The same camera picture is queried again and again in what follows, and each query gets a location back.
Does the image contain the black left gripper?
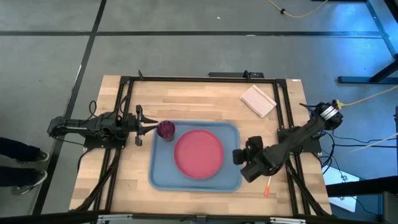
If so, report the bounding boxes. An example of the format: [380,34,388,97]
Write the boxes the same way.
[127,105,160,147]

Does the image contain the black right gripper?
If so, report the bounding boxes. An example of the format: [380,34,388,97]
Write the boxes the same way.
[232,136,272,184]

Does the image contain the red translucent cup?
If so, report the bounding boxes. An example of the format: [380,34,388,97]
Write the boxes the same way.
[156,120,176,142]

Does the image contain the pink round plate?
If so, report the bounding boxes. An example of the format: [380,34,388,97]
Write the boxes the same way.
[173,129,225,180]

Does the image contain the fork with orange handle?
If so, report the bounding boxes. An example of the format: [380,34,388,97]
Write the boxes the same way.
[263,175,272,197]

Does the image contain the blue plastic tray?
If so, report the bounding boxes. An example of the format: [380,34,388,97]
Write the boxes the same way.
[148,120,243,193]

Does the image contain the beige rectangular pad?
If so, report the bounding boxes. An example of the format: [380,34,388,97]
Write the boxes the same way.
[239,84,278,119]

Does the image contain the white sheet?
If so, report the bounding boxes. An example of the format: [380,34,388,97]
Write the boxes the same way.
[322,166,361,213]

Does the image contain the person's shoe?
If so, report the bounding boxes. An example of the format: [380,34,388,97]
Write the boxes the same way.
[18,151,50,165]
[11,169,49,196]

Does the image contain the person's leg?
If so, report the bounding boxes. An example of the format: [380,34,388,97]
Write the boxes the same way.
[0,137,40,163]
[0,166,42,188]

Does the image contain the black metal stand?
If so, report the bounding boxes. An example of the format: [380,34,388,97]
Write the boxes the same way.
[312,0,398,85]

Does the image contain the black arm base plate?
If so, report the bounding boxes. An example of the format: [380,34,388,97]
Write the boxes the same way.
[83,136,127,149]
[277,127,323,154]

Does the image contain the black cable bundle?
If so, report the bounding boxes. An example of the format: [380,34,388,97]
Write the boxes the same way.
[285,155,331,217]
[74,148,121,213]

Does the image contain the black aluminium table frame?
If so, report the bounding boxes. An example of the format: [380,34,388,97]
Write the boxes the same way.
[70,70,332,218]

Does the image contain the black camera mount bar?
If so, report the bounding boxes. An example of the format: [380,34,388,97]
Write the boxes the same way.
[208,70,266,79]

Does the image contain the black floor cables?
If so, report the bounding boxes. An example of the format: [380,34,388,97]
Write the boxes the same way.
[318,129,398,180]

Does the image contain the black rail with silver brackets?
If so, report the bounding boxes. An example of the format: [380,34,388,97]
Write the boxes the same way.
[0,210,398,224]

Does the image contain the yellow cable with plug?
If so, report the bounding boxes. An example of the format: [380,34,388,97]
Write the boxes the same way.
[334,85,398,110]

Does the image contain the white cable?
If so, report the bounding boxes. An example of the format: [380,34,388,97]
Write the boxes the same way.
[349,133,398,153]

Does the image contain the yellow cable with black connector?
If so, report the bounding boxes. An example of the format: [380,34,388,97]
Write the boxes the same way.
[268,0,329,19]

